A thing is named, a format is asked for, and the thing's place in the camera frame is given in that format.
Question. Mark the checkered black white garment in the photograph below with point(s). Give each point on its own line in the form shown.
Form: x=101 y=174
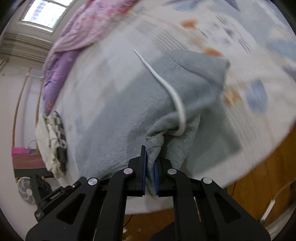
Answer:
x=52 y=144

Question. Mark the left grey curtain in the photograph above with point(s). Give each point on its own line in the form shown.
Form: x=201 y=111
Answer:
x=25 y=47

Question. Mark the pink grey hanging towel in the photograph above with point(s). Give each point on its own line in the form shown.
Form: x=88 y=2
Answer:
x=27 y=163

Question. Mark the white standing fan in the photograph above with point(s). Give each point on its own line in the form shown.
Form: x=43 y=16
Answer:
x=25 y=190

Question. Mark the purple floral quilt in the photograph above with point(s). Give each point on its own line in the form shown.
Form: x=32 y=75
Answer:
x=89 y=24

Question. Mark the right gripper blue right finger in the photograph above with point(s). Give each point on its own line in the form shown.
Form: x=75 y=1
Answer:
x=162 y=181

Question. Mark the floral bed sheet mattress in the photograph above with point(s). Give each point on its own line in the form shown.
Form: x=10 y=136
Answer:
x=259 y=91

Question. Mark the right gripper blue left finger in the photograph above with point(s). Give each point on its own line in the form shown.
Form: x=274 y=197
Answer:
x=136 y=183

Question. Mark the grey zip hoodie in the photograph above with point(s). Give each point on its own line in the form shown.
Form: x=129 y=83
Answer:
x=174 y=108

